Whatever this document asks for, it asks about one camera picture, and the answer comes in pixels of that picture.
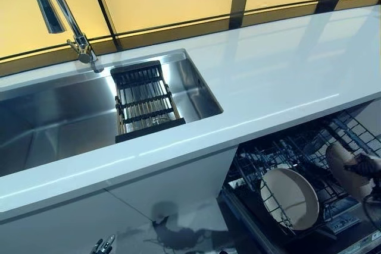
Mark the robot right hand dark palm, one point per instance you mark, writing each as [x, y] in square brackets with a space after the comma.
[369, 167]

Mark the robot left hand dark palm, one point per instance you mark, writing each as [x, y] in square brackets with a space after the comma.
[104, 245]

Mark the beige round plate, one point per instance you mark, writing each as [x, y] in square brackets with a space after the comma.
[339, 164]
[291, 197]

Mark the dishwasher plate rack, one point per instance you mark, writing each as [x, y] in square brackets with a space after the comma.
[253, 164]

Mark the black dish rack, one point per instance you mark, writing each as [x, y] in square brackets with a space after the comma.
[149, 133]

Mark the stainless steel sink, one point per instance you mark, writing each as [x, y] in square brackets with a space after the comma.
[59, 117]

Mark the chrome kitchen faucet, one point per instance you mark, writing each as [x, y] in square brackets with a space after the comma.
[50, 10]

